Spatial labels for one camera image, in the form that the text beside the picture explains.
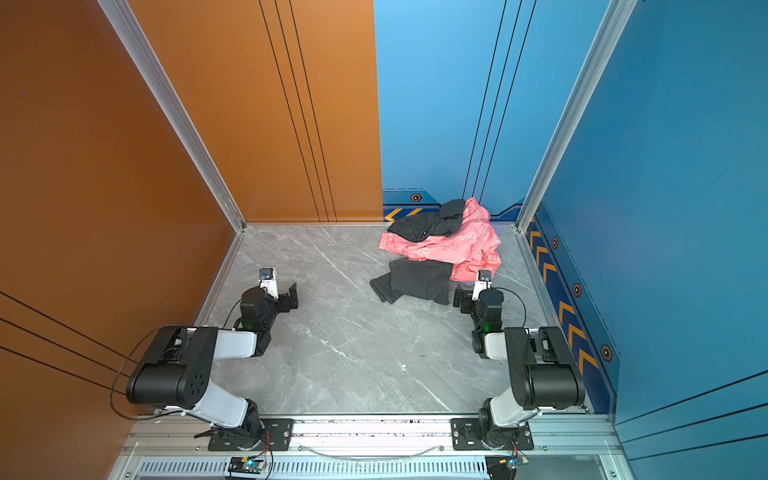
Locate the black mounting plate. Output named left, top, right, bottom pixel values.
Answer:
left=207, top=418, right=295, bottom=453
left=450, top=417, right=535, bottom=452

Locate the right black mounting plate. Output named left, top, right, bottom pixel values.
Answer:
left=450, top=417, right=535, bottom=452

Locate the right aluminium corner post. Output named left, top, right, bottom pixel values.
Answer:
left=516, top=0, right=638, bottom=234

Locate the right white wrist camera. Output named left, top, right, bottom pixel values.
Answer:
left=472, top=270, right=492, bottom=301

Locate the dark grey folded garment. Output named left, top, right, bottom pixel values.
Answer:
left=369, top=259, right=453, bottom=305

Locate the black jeans upper garment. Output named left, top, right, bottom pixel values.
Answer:
left=387, top=199, right=466, bottom=243

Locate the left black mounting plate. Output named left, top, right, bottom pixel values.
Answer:
left=207, top=418, right=295, bottom=453

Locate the aluminium corner post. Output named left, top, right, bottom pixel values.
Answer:
left=516, top=0, right=638, bottom=234
left=98, top=0, right=247, bottom=235

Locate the left small circuit board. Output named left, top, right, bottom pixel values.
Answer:
left=226, top=456, right=268, bottom=479

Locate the left aluminium corner post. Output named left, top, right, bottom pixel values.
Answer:
left=98, top=0, right=247, bottom=235

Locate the right small circuit board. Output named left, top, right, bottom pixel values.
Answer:
left=485, top=453, right=529, bottom=480

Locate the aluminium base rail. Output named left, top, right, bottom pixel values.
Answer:
left=109, top=414, right=634, bottom=479

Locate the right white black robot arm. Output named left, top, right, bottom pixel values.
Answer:
left=451, top=286, right=586, bottom=451

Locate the pink patterned cloth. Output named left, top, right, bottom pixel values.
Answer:
left=379, top=198, right=502, bottom=282

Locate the small circuit board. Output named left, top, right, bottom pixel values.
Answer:
left=485, top=453, right=529, bottom=480
left=226, top=456, right=268, bottom=479

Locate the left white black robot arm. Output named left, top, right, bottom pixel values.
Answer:
left=125, top=279, right=299, bottom=452

